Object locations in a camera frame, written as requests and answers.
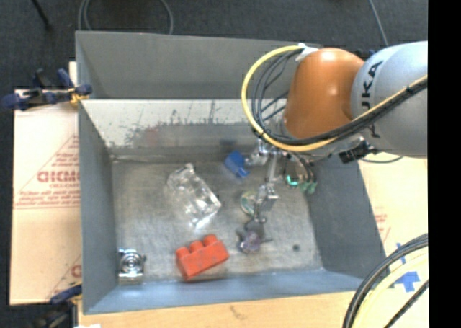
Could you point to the grey metal bin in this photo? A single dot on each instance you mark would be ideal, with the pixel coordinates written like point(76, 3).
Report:
point(144, 67)

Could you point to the pale green round disc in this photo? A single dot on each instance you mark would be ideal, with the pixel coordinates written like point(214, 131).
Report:
point(247, 201)

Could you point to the red toy brick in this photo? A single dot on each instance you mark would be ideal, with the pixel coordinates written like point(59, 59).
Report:
point(201, 256)

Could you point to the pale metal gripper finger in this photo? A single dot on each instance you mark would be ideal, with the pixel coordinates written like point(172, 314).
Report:
point(258, 207)
point(268, 204)

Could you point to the black cylinder on white bracket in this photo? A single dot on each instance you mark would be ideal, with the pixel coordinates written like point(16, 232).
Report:
point(356, 153)

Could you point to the grey and purple toy figure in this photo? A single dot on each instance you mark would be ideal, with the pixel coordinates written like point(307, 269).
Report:
point(252, 237)

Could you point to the clear glass block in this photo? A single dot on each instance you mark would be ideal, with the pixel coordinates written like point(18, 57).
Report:
point(192, 195)

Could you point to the brown cardboard board red print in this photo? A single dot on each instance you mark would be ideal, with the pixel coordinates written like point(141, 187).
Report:
point(43, 146)

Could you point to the blue toy block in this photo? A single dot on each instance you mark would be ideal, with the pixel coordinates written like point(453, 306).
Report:
point(236, 164)

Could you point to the shiny silver metal part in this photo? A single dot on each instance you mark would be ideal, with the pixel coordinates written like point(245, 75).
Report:
point(130, 264)

